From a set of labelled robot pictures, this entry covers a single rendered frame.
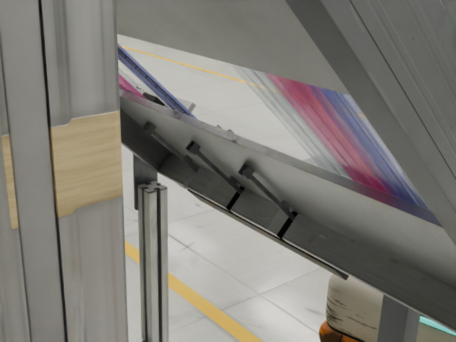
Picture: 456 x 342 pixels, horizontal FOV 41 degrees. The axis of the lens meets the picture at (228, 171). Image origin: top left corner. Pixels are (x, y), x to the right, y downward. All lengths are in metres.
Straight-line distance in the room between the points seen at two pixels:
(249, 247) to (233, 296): 0.34
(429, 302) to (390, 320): 0.58
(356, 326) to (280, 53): 1.27
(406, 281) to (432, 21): 0.49
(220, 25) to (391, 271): 0.42
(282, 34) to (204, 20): 0.08
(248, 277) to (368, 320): 0.62
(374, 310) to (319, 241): 0.78
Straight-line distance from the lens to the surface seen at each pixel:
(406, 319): 1.28
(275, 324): 1.87
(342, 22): 0.23
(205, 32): 0.44
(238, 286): 2.04
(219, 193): 0.93
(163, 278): 1.17
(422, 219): 0.53
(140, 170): 1.10
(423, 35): 0.27
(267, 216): 0.86
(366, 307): 1.57
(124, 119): 0.99
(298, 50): 0.37
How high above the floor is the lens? 1.06
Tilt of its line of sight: 21 degrees down
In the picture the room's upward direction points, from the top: 2 degrees clockwise
